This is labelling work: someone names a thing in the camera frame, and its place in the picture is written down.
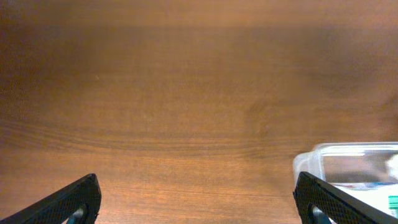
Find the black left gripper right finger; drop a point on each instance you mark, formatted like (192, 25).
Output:
(319, 202)

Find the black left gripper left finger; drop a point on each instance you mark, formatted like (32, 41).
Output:
(78, 202)

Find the white green medicine box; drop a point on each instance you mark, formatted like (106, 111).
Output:
(380, 195)

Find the dark bottle white cap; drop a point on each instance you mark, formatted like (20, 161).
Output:
(392, 167)

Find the clear plastic container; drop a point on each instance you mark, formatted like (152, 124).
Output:
(348, 162)

